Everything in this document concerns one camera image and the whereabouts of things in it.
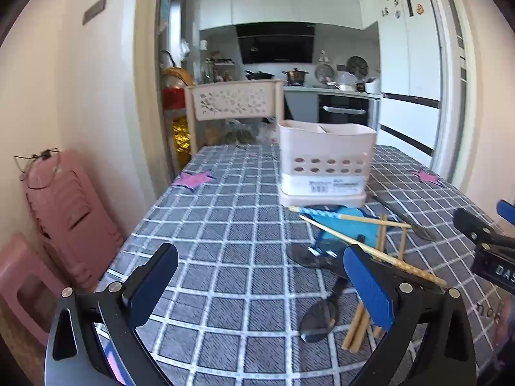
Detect red box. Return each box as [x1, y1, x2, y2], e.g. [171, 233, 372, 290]
[162, 86, 188, 110]

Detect yellow basin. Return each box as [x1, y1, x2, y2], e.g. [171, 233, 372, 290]
[163, 66, 194, 87]

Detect gold foil bag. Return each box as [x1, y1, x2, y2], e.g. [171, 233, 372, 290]
[172, 116, 192, 155]

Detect stacked pink plastic stools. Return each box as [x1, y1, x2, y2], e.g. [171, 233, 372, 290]
[25, 150, 125, 292]

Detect table knife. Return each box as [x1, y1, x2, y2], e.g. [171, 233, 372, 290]
[368, 181, 441, 241]

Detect black built-in oven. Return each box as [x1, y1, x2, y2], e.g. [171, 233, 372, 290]
[318, 92, 371, 127]

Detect clear plastic bags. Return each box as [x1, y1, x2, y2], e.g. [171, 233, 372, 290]
[223, 118, 280, 145]

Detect brown cooking pot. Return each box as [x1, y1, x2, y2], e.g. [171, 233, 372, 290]
[282, 68, 308, 85]

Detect plain wooden chopstick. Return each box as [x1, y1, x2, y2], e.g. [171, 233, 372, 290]
[341, 214, 386, 350]
[348, 214, 389, 351]
[373, 227, 407, 339]
[300, 215, 448, 287]

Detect grey wall plate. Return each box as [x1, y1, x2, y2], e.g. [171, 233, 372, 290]
[82, 0, 108, 25]

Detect pale pink plastic utensil holder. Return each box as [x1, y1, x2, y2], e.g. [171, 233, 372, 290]
[277, 120, 378, 207]

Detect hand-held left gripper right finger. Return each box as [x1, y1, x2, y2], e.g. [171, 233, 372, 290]
[342, 243, 478, 386]

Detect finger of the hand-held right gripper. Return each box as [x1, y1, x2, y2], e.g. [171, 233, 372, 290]
[496, 200, 515, 225]
[453, 208, 515, 251]

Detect pink plastic stool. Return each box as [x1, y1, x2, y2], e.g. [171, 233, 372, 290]
[0, 233, 65, 348]

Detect white upper kitchen cabinets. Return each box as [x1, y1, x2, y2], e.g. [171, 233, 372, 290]
[198, 0, 363, 32]

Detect grey checked star tablecloth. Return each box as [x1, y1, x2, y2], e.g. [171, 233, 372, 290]
[94, 142, 515, 386]

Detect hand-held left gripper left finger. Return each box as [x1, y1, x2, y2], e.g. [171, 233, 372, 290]
[44, 242, 180, 386]

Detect thin black cable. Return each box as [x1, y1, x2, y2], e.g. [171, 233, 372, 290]
[13, 147, 62, 190]

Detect black range hood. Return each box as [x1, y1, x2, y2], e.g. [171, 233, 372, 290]
[235, 22, 317, 65]

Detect blue patterned wooden chopstick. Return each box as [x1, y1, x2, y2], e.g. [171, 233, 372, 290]
[287, 206, 411, 228]

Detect beige perforated plastic chair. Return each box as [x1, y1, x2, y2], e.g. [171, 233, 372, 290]
[184, 79, 286, 157]

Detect round dark steamer rack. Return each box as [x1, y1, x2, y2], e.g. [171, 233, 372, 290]
[347, 55, 369, 77]

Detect grey kitchen counter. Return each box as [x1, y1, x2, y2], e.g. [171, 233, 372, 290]
[284, 84, 382, 129]

